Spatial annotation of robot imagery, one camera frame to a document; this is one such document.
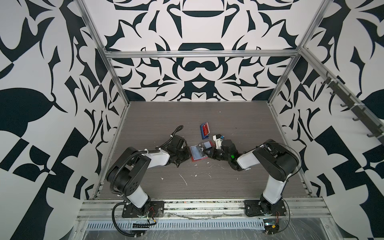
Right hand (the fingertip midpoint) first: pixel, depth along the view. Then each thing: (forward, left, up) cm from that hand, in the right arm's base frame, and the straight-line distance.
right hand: (203, 150), depth 91 cm
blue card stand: (+11, -1, -2) cm, 11 cm away
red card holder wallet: (0, +3, -2) cm, 4 cm away
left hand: (-1, +6, -1) cm, 6 cm away
